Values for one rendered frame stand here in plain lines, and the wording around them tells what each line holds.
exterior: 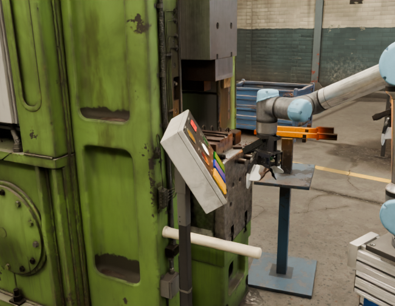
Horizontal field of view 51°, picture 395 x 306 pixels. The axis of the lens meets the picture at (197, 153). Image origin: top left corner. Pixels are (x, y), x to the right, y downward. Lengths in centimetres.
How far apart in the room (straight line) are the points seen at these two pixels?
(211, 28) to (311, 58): 826
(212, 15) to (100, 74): 54
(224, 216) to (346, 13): 809
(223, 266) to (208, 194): 84
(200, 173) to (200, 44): 70
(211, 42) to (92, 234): 106
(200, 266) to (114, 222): 50
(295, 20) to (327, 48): 100
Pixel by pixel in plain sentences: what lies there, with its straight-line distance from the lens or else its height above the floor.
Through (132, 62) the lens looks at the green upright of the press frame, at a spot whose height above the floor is 137.
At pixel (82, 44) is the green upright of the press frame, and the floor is 144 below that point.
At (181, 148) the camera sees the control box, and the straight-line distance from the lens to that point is 129.
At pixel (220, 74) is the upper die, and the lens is 192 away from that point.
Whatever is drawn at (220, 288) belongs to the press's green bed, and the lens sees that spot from 221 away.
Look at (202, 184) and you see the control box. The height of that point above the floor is 102.
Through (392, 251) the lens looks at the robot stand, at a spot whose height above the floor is 82.
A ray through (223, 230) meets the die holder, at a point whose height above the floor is 57.
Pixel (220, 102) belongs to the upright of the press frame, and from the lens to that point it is 228.
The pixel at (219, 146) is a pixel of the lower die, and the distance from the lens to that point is 197.
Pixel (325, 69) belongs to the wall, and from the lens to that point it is 990.
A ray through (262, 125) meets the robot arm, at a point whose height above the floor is 117.
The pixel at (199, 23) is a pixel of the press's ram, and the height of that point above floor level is 151.
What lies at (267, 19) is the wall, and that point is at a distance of 1052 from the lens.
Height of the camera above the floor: 149
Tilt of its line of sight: 17 degrees down
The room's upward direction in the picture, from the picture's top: 1 degrees counter-clockwise
